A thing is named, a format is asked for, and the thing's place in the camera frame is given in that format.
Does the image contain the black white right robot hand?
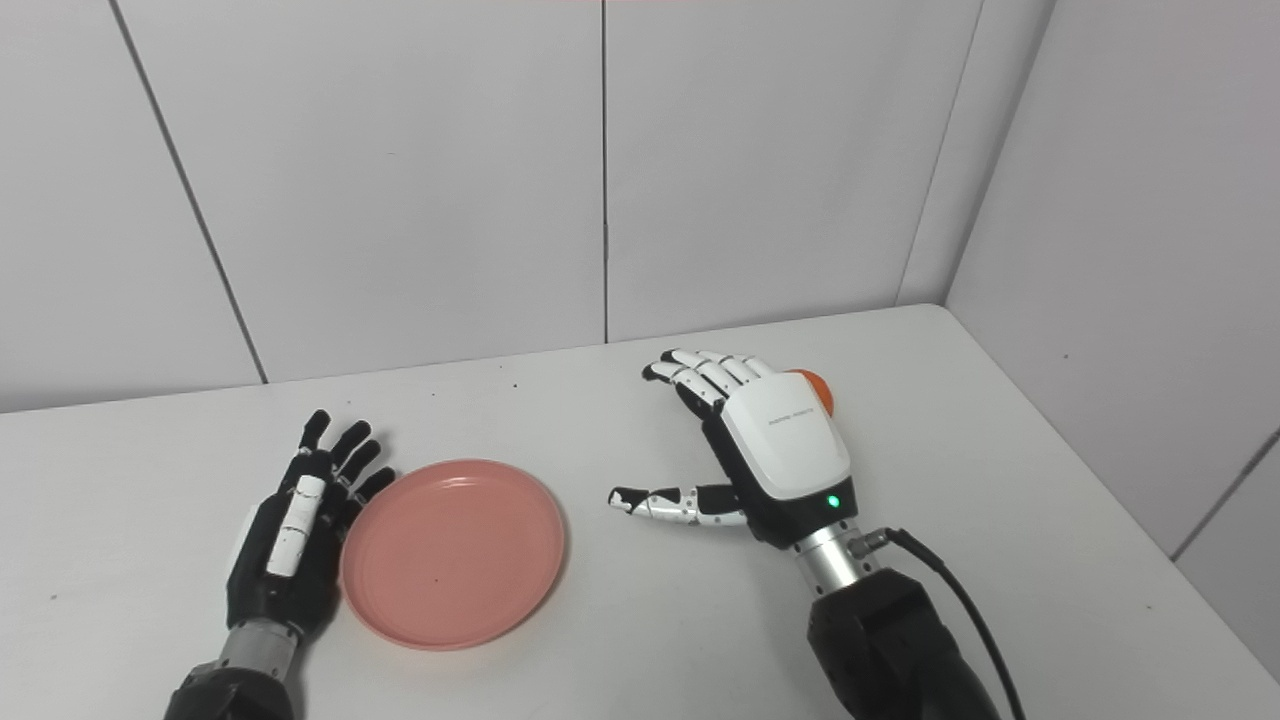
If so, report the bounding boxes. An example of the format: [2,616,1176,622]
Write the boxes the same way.
[608,349,859,551]

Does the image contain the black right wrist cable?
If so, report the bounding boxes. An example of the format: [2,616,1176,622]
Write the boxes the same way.
[850,527,1029,720]

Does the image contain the pink round plate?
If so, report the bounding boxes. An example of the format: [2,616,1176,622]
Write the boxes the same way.
[340,459,567,652]

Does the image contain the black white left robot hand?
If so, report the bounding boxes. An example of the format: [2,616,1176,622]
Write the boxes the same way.
[226,409,397,646]

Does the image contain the orange fruit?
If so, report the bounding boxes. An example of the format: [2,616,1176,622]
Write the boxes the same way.
[785,369,835,418]

